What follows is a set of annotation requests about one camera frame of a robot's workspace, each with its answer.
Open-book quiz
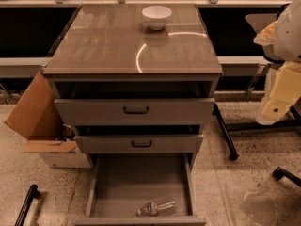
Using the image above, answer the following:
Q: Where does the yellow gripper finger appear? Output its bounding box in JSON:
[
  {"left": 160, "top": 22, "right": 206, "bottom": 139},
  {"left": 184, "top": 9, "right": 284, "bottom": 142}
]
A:
[
  {"left": 261, "top": 61, "right": 301, "bottom": 121},
  {"left": 253, "top": 21, "right": 277, "bottom": 46}
]

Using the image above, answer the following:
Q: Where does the clear plastic water bottle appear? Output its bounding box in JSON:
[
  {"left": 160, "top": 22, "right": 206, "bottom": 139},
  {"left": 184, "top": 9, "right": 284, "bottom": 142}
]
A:
[{"left": 137, "top": 199, "right": 177, "bottom": 217}]

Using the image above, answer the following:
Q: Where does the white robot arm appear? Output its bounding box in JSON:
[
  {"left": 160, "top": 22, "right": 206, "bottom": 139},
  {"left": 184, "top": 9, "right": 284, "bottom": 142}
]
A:
[{"left": 254, "top": 0, "right": 301, "bottom": 125}]

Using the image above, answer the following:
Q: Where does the grey drawer cabinet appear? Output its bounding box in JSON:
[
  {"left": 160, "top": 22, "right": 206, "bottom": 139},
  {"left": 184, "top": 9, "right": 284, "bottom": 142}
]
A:
[{"left": 42, "top": 3, "right": 224, "bottom": 226}]

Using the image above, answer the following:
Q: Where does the middle grey drawer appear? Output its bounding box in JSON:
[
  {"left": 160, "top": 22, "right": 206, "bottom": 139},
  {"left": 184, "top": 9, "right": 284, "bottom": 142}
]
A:
[{"left": 74, "top": 125, "right": 203, "bottom": 153}]

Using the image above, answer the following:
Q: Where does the grey drawer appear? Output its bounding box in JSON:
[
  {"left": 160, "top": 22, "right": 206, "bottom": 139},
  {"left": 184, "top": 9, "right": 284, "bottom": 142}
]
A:
[
  {"left": 75, "top": 153, "right": 206, "bottom": 226},
  {"left": 55, "top": 81, "right": 214, "bottom": 126},
  {"left": 74, "top": 125, "right": 203, "bottom": 153}
]

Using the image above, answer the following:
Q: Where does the bottom grey drawer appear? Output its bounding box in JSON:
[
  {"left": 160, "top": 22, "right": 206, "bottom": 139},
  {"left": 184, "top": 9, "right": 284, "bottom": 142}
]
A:
[{"left": 75, "top": 153, "right": 206, "bottom": 226}]

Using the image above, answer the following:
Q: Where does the top grey drawer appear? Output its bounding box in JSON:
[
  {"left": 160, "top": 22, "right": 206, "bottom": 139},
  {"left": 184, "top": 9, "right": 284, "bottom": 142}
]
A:
[{"left": 55, "top": 81, "right": 214, "bottom": 126}]

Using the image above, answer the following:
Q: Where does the black side table stand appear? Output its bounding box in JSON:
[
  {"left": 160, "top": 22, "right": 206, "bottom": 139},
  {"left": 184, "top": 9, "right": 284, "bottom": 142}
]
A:
[{"left": 212, "top": 12, "right": 301, "bottom": 162}]

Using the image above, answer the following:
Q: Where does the black leg on floor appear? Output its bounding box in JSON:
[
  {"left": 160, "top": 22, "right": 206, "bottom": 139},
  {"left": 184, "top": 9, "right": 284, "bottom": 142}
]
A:
[{"left": 272, "top": 167, "right": 301, "bottom": 187}]

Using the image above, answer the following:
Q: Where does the white ceramic bowl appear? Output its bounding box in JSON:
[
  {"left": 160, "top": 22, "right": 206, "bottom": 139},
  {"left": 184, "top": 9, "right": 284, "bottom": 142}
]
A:
[{"left": 142, "top": 6, "right": 172, "bottom": 30}]

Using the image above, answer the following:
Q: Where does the open cardboard box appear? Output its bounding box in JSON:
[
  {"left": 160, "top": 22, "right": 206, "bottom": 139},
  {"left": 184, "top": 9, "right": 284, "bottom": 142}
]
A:
[{"left": 5, "top": 73, "right": 92, "bottom": 169}]

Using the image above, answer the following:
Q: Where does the black bar on floor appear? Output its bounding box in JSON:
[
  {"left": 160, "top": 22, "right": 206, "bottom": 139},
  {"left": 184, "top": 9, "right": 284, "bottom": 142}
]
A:
[{"left": 14, "top": 184, "right": 40, "bottom": 226}]

